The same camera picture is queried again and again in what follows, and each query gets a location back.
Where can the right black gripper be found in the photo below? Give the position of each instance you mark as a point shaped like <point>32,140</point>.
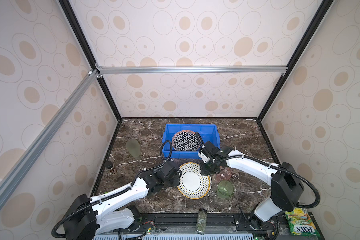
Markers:
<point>204,173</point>

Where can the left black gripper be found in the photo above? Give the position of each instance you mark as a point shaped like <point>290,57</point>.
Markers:
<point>176,180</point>

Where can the yellow rim dotted plate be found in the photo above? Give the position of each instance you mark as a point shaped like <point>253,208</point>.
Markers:
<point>193,185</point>

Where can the black white geometric plate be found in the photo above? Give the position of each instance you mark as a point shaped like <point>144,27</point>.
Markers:
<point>185,141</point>

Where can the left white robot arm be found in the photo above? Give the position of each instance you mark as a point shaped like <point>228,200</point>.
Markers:
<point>88,217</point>

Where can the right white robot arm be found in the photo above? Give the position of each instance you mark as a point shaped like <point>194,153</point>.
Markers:
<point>286,185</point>

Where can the blue plastic bin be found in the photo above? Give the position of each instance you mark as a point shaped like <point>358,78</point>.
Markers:
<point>207,132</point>

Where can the pink glass cup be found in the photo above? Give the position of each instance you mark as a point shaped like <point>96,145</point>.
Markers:
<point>224,175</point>

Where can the green glass cup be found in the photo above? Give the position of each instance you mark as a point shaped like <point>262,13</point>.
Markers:
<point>225,189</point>

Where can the small dark sauce bottle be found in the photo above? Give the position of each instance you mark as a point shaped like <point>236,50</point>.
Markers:
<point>110,167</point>

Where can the herb spice jar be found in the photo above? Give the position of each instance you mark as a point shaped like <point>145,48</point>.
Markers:
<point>201,221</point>

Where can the green Fox's candy bag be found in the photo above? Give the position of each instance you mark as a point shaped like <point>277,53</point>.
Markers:
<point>301,224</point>

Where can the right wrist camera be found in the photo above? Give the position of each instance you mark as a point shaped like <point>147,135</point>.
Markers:
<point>204,158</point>

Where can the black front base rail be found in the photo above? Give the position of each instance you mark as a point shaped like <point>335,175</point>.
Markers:
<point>226,226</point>

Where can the back aluminium rail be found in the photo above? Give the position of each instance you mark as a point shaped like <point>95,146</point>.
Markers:
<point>192,70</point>

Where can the aluminium rail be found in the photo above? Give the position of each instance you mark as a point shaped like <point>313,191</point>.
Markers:
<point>192,70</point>
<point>9,184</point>

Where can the left aluminium rail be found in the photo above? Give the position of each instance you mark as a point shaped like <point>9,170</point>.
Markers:
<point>9,184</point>

